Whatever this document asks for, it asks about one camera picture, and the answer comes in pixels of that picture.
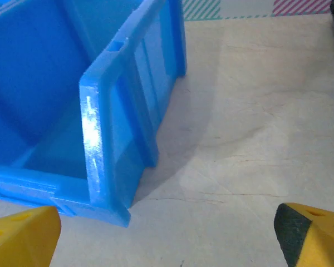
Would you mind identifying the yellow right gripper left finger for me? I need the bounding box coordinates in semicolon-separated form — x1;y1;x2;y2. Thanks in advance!
0;205;62;267

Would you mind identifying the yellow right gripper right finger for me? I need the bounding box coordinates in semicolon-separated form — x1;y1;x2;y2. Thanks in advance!
273;202;334;267

